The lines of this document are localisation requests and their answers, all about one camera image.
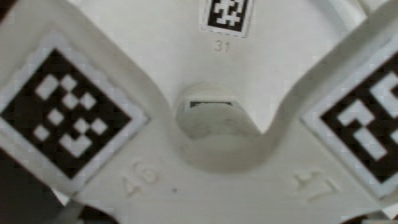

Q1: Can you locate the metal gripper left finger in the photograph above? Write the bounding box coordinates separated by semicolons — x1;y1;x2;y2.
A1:
52;201;121;224

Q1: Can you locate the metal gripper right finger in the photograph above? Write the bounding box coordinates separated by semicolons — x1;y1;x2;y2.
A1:
340;208;398;224

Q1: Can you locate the white cross-shaped table base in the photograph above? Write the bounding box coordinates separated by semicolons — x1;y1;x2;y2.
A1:
0;0;398;224

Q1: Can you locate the white cylindrical table leg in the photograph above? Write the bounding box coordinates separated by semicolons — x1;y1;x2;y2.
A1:
177;83;264;173

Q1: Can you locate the white round table top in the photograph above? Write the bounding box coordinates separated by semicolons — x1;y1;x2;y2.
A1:
68;0;390;130

